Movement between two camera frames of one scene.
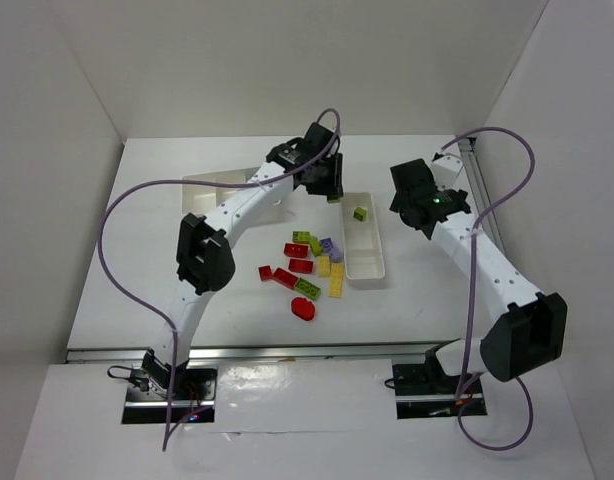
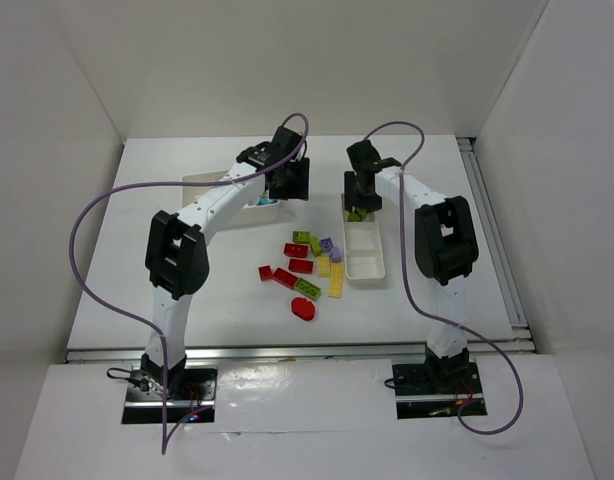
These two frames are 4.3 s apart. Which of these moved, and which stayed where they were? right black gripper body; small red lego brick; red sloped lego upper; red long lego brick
Moved: right black gripper body
Stayed: red long lego brick; small red lego brick; red sloped lego upper
